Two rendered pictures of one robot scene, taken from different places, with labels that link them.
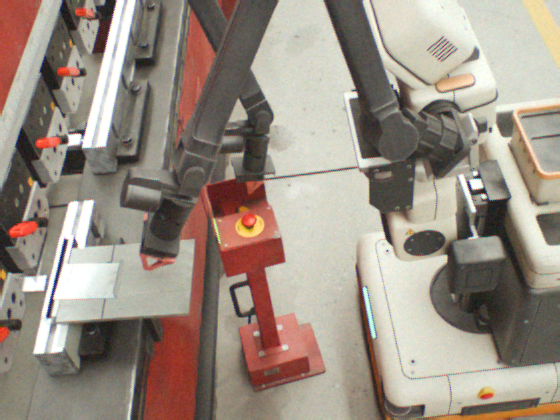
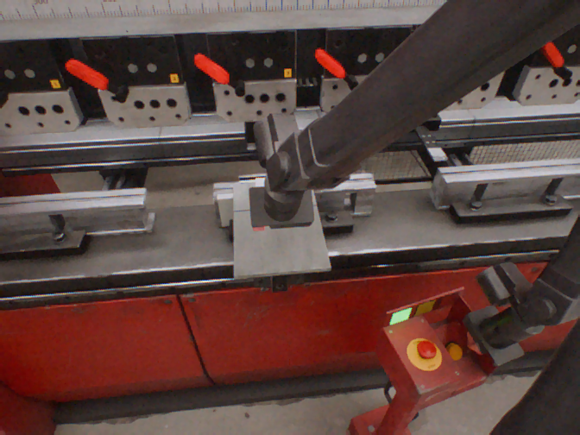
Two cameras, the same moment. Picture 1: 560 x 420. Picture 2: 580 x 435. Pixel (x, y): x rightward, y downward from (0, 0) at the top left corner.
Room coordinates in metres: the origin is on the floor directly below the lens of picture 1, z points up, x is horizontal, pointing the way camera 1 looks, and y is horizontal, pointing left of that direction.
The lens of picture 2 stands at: (0.75, -0.23, 1.57)
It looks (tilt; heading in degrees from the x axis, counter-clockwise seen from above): 45 degrees down; 78
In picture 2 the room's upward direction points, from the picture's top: straight up
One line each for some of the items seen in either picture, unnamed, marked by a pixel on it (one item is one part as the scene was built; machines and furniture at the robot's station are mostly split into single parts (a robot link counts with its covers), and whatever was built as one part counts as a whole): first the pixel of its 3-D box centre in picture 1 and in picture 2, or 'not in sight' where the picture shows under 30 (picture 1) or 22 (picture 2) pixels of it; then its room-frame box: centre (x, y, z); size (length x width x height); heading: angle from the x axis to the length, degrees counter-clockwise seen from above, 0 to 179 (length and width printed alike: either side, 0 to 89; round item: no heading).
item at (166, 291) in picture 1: (128, 280); (277, 223); (0.84, 0.32, 1.00); 0.26 x 0.18 x 0.01; 84
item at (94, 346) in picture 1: (102, 295); (291, 225); (0.89, 0.41, 0.89); 0.30 x 0.05 x 0.03; 174
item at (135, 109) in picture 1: (133, 119); (509, 208); (1.45, 0.35, 0.89); 0.30 x 0.05 x 0.03; 174
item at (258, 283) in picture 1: (260, 296); (403, 407); (1.16, 0.09, 0.39); 0.05 x 0.05 x 0.54; 7
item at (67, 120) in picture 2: not in sight; (30, 80); (0.43, 0.52, 1.26); 0.15 x 0.09 x 0.17; 174
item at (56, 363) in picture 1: (73, 283); (294, 199); (0.91, 0.47, 0.92); 0.39 x 0.06 x 0.10; 174
